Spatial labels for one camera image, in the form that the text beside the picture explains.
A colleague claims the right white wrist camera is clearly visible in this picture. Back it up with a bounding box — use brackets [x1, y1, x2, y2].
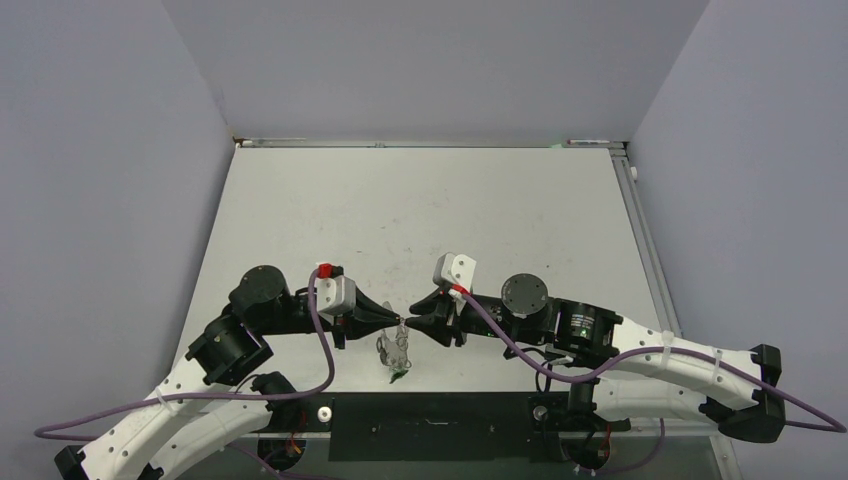
[432, 252, 477, 297]

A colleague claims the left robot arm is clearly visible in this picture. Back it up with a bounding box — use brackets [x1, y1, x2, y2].
[54, 264, 402, 479]

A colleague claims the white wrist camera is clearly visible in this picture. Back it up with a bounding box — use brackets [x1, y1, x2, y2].
[315, 263, 357, 317]
[432, 252, 477, 297]

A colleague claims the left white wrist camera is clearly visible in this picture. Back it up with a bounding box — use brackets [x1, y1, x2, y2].
[315, 263, 357, 317]

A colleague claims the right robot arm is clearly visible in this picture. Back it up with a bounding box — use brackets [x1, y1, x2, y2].
[407, 273, 787, 443]

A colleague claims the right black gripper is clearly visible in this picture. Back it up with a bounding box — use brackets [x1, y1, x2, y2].
[406, 284, 541, 345]

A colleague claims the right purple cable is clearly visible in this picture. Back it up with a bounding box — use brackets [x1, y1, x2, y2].
[460, 291, 848, 435]

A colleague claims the green key tag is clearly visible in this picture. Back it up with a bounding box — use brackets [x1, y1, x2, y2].
[389, 370, 409, 384]

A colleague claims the red white marker pen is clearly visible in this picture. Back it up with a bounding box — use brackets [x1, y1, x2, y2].
[565, 139, 614, 147]

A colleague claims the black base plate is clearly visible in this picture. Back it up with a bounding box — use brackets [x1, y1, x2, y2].
[258, 392, 631, 462]

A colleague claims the aluminium rail frame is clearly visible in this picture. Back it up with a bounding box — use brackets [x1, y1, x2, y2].
[609, 143, 683, 338]

